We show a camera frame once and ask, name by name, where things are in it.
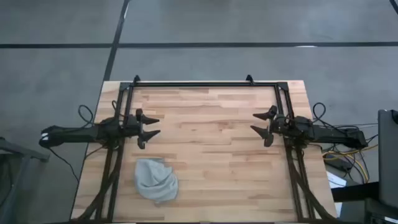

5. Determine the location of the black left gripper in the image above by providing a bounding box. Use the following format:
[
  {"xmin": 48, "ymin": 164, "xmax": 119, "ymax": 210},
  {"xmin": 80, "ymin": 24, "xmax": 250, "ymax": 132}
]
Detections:
[{"xmin": 123, "ymin": 108, "xmax": 162, "ymax": 150}]

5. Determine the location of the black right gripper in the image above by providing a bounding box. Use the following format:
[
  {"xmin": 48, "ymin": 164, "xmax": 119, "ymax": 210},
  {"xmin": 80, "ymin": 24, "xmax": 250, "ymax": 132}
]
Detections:
[{"xmin": 249, "ymin": 105, "xmax": 296, "ymax": 148}]

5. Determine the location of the grey waffle towel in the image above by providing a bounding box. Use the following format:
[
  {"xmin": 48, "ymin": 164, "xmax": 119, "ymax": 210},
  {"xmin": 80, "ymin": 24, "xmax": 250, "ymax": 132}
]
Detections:
[{"xmin": 134, "ymin": 157, "xmax": 179, "ymax": 204}]

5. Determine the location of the black power adapter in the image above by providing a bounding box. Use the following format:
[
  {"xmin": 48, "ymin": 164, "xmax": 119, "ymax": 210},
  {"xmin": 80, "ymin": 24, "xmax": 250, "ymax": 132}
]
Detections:
[{"xmin": 323, "ymin": 154, "xmax": 354, "ymax": 172}]

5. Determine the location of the white paper sheet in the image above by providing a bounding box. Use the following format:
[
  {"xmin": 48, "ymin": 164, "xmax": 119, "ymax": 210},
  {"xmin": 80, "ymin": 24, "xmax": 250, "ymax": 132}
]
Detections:
[{"xmin": 325, "ymin": 170, "xmax": 348, "ymax": 189}]

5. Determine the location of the black desk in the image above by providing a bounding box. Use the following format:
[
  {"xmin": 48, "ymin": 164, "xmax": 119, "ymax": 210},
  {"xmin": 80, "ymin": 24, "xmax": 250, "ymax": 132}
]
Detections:
[{"xmin": 330, "ymin": 181, "xmax": 398, "ymax": 224}]

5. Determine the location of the black monitor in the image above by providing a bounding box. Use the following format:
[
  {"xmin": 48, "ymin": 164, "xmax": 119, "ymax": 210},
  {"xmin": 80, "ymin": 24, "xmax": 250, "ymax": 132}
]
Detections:
[{"xmin": 377, "ymin": 108, "xmax": 398, "ymax": 210}]

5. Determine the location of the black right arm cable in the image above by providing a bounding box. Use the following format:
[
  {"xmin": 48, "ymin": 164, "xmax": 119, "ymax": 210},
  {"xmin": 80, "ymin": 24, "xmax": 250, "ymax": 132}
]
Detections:
[{"xmin": 312, "ymin": 102, "xmax": 327, "ymax": 126}]

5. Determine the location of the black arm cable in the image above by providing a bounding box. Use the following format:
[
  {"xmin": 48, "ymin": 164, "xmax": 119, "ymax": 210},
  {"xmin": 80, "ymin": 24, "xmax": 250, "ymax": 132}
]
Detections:
[
  {"xmin": 312, "ymin": 102, "xmax": 327, "ymax": 126},
  {"xmin": 77, "ymin": 100, "xmax": 125, "ymax": 128}
]

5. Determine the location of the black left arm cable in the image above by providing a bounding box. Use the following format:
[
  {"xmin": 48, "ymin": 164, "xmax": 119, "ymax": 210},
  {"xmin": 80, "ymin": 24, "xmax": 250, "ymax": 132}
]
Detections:
[{"xmin": 77, "ymin": 100, "xmax": 125, "ymax": 128}]

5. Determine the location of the black aluminium rig frame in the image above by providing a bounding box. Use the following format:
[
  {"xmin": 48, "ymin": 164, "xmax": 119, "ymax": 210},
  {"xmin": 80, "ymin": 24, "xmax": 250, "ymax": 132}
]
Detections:
[{"xmin": 72, "ymin": 74, "xmax": 336, "ymax": 223}]

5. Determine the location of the thin black cable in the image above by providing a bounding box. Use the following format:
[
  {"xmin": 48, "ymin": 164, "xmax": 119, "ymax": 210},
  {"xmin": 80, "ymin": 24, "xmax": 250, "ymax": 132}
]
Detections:
[{"xmin": 46, "ymin": 146, "xmax": 81, "ymax": 184}]

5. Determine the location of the white cable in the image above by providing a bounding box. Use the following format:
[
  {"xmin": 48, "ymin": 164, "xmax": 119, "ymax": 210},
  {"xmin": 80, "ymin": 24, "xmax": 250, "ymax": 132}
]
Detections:
[{"xmin": 334, "ymin": 123, "xmax": 379, "ymax": 129}]

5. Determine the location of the yellow cable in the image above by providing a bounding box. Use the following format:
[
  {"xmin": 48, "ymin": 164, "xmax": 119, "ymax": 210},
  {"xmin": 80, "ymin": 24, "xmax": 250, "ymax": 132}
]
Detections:
[{"xmin": 322, "ymin": 144, "xmax": 379, "ymax": 184}]

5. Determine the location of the grey metal table frame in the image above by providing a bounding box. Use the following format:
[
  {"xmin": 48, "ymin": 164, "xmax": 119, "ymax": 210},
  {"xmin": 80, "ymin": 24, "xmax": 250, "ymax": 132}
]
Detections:
[{"xmin": 0, "ymin": 136, "xmax": 51, "ymax": 224}]

